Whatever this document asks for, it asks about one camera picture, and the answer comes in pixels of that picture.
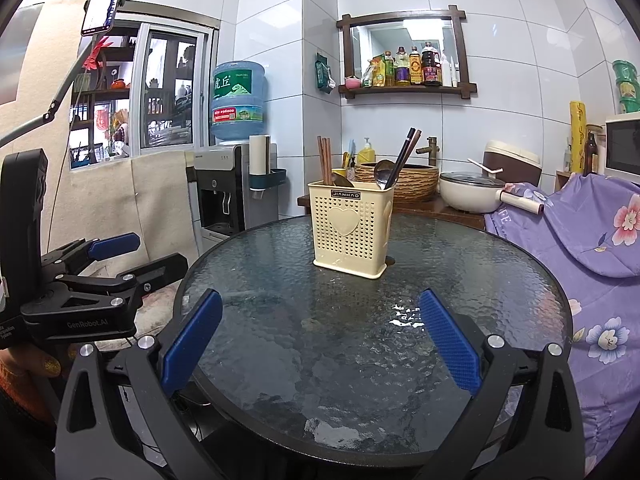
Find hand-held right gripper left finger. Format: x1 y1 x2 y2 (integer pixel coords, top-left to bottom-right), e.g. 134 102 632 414
54 287 224 480

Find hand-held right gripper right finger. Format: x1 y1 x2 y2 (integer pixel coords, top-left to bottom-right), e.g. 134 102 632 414
419 287 587 480

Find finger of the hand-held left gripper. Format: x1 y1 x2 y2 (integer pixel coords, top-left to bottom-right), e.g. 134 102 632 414
52 252 190 312
40 232 142 281

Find cream plastic utensil holder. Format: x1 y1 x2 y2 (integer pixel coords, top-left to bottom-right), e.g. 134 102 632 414
307 180 396 278

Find black chopstick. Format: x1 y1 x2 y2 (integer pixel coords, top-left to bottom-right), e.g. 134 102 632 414
389 127 417 190

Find person's left hand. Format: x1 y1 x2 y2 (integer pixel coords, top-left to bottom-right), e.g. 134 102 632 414
0 342 68 411

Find beige cloth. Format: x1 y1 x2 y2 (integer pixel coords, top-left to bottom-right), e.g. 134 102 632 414
47 152 201 291

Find water dispenser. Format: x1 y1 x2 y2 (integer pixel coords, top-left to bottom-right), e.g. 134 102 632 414
187 142 251 248

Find white pot with lid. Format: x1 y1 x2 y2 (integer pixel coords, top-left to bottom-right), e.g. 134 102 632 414
439 171 546 217

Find purple floral cloth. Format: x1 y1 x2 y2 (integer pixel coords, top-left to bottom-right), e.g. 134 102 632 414
482 172 640 466

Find woven basin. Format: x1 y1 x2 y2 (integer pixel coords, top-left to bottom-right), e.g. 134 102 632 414
354 162 441 203

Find white framed window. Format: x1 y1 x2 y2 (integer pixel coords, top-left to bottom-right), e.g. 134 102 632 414
69 12 217 168

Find blue water jug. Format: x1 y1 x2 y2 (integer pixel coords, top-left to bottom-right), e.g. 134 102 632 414
210 60 267 145

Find white and brown rice cooker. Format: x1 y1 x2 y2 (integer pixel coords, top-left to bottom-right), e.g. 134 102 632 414
482 140 542 187

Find bronze faucet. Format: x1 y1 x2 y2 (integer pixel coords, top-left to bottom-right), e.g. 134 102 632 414
416 136 443 167

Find brown glass bottle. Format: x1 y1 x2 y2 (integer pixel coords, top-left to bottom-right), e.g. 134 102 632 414
584 130 600 176

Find smartphone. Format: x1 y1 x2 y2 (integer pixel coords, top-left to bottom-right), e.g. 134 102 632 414
80 0 132 37

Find yellow roll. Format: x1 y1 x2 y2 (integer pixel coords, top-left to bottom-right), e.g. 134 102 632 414
570 101 587 173

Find green packet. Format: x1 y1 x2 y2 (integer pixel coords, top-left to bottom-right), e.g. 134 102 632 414
315 52 337 93

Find white microwave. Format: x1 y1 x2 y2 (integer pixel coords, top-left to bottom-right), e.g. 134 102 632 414
605 112 640 183

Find dark soy sauce bottle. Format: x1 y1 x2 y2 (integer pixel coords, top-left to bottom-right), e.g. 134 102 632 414
421 41 443 87

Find yellow snack packet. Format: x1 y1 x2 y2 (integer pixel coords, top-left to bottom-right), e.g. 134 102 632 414
361 55 386 87

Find stack of green cups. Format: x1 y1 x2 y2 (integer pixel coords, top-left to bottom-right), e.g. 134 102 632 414
612 59 640 113

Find wooden framed mirror shelf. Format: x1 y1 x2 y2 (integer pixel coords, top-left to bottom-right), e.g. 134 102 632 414
336 5 477 101

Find teal wall holder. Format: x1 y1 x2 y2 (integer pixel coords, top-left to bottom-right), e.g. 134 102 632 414
248 167 287 192

